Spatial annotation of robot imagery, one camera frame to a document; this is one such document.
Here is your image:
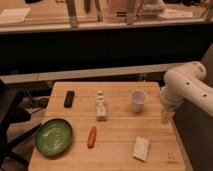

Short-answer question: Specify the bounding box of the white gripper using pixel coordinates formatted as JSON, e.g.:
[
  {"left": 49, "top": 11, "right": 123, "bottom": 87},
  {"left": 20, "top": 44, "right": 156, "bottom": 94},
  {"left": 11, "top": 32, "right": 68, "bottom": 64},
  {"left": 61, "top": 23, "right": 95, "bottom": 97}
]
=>
[{"left": 159, "top": 86, "right": 183, "bottom": 124}]

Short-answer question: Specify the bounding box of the black eraser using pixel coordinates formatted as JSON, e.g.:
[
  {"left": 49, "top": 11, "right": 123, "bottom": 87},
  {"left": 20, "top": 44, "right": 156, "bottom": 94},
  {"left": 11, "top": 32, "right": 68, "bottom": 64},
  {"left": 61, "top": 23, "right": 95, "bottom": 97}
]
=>
[{"left": 64, "top": 91, "right": 75, "bottom": 108}]

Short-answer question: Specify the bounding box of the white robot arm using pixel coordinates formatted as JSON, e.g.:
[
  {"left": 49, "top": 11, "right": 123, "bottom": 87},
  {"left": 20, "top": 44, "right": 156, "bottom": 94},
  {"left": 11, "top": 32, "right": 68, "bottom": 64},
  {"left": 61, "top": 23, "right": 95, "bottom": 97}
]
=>
[{"left": 159, "top": 61, "right": 213, "bottom": 124}]

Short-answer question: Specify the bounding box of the white sponge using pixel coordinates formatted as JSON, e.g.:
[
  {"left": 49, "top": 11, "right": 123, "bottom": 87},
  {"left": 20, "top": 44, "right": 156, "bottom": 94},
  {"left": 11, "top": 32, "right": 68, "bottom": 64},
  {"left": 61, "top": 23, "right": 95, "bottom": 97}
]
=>
[{"left": 132, "top": 137, "right": 150, "bottom": 162}]

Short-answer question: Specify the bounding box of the white paper cup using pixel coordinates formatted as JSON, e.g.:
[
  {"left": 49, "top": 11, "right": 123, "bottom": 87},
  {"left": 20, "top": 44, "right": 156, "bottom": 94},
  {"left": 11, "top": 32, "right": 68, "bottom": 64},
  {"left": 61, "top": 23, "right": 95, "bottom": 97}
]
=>
[{"left": 131, "top": 90, "right": 148, "bottom": 113}]

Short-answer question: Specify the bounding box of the small white bottle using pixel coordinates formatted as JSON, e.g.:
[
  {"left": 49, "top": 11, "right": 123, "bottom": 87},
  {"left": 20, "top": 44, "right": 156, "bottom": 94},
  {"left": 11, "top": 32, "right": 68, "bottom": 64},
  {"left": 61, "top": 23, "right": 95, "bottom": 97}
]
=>
[{"left": 96, "top": 91, "right": 107, "bottom": 121}]

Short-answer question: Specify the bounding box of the orange carrot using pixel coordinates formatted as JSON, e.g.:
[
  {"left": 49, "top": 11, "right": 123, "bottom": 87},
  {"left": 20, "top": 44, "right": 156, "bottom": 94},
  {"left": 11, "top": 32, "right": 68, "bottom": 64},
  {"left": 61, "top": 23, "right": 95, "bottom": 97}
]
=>
[{"left": 87, "top": 126, "right": 97, "bottom": 148}]

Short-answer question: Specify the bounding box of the green plate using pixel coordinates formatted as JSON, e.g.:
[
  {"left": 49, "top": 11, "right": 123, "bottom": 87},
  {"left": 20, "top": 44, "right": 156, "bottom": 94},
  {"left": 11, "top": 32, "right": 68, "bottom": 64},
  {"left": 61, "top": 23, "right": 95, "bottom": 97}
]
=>
[{"left": 35, "top": 118, "right": 73, "bottom": 157}]

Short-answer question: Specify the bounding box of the black chair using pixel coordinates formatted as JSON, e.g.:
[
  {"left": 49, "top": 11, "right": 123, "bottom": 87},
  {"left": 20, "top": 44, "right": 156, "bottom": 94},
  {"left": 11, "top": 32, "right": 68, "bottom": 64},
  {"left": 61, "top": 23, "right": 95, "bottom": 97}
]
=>
[{"left": 0, "top": 79, "right": 40, "bottom": 167}]

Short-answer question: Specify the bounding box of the wooden shelf rail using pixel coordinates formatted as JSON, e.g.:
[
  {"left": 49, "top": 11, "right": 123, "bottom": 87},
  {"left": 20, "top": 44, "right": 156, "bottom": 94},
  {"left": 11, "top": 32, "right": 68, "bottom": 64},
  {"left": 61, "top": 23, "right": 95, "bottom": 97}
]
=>
[{"left": 0, "top": 61, "right": 198, "bottom": 84}]

